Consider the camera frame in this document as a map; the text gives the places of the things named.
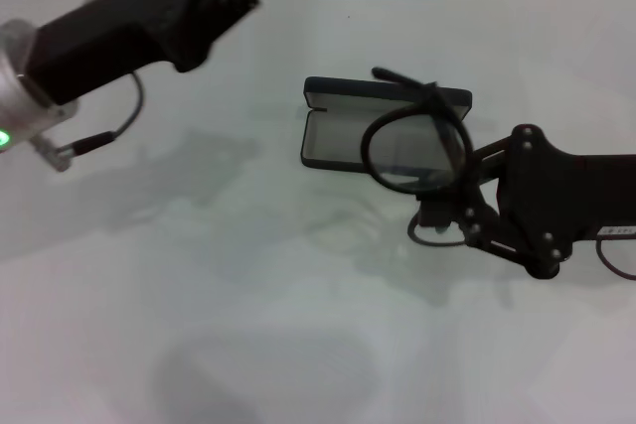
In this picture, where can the black glasses case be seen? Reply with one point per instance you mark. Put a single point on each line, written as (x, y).
(338, 141)

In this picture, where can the white number label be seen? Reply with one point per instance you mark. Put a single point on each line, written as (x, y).
(618, 231)

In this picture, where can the black glasses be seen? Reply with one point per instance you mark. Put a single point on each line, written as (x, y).
(422, 185)

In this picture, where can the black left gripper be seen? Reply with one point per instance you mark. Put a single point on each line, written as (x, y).
(124, 32)

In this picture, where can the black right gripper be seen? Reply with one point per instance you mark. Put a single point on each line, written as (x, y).
(571, 195)

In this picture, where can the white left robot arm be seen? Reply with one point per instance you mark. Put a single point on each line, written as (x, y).
(20, 86)

